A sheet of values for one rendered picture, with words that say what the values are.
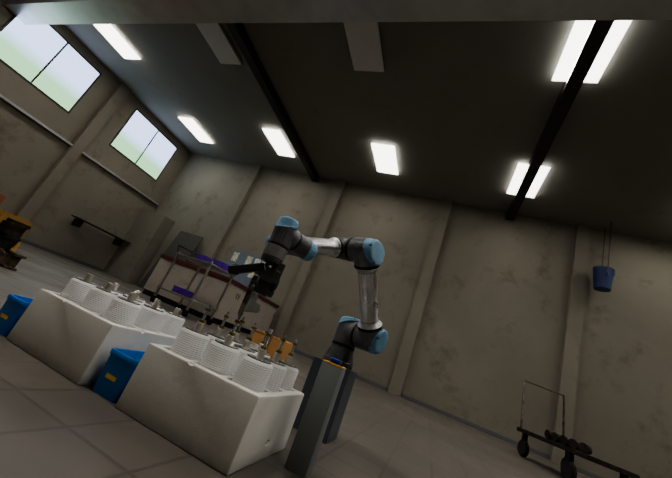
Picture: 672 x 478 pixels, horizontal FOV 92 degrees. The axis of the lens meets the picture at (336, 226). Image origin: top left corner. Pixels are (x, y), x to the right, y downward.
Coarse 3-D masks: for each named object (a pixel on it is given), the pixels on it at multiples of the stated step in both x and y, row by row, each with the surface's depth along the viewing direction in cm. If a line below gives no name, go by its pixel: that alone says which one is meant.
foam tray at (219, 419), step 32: (160, 352) 94; (128, 384) 92; (160, 384) 90; (192, 384) 88; (224, 384) 86; (160, 416) 86; (192, 416) 85; (224, 416) 83; (256, 416) 84; (288, 416) 107; (192, 448) 81; (224, 448) 80; (256, 448) 89
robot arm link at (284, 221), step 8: (288, 216) 111; (280, 224) 110; (288, 224) 110; (296, 224) 112; (272, 232) 110; (280, 232) 108; (288, 232) 109; (296, 232) 112; (272, 240) 108; (280, 240) 108; (288, 240) 109; (296, 240) 112; (288, 248) 110
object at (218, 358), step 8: (216, 344) 95; (208, 352) 94; (216, 352) 94; (224, 352) 94; (232, 352) 95; (208, 360) 93; (216, 360) 93; (224, 360) 94; (232, 360) 95; (208, 368) 92; (216, 368) 92; (224, 368) 93; (232, 368) 96
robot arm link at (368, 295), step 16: (352, 240) 149; (368, 240) 144; (352, 256) 147; (368, 256) 140; (368, 272) 145; (368, 288) 146; (368, 304) 147; (368, 320) 148; (368, 336) 148; (384, 336) 150
